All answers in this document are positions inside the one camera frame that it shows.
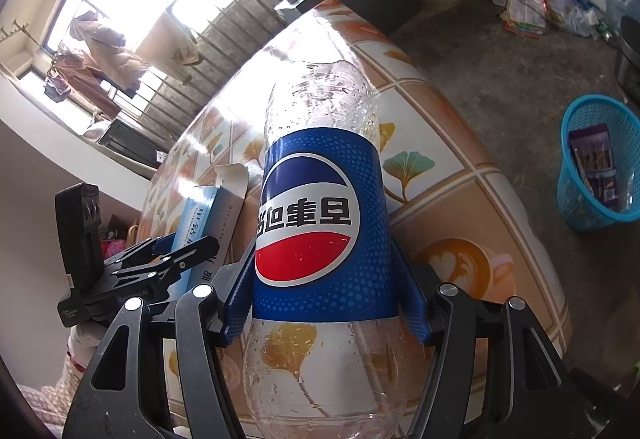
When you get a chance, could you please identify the person's left forearm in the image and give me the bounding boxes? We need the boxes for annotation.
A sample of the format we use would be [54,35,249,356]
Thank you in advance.
[65,319,108,375]

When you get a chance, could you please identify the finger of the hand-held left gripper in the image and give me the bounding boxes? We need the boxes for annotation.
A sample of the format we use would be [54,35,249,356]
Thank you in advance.
[102,235,181,271]
[112,235,221,292]

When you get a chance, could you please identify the cream cloth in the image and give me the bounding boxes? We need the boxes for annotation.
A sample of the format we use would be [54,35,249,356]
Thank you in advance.
[137,14,201,70]

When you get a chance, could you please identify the clear soda bottle blue label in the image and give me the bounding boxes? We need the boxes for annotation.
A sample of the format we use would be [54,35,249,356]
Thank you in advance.
[242,60,431,439]

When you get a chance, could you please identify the blue plastic basket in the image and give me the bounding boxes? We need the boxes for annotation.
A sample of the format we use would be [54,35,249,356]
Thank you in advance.
[556,94,640,232]

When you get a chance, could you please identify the clear bag of packets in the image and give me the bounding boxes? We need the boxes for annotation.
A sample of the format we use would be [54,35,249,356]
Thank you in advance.
[487,0,608,37]

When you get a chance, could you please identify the metal balcony railing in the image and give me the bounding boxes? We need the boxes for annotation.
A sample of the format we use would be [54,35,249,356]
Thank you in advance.
[97,0,301,155]

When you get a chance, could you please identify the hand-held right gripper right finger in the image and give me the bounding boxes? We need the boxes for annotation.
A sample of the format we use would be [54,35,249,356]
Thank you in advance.
[395,246,576,439]

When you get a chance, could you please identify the beige puffer jacket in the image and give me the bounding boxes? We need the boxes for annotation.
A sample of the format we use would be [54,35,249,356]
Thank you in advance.
[70,12,151,95]

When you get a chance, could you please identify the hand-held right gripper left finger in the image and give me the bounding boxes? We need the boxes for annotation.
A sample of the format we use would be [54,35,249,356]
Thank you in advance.
[62,239,266,439]

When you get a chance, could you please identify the black rice cooker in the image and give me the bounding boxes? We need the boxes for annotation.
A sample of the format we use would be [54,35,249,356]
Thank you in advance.
[614,16,640,105]

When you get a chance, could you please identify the blue white carton box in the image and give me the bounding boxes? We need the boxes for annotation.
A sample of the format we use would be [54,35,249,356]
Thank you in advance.
[172,163,249,292]

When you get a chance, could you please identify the pink hanging garment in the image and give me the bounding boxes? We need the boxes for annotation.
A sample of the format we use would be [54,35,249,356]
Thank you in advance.
[52,52,121,120]

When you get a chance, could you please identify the dark slatted panel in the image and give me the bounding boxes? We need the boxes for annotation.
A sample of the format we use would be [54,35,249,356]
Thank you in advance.
[97,119,166,165]

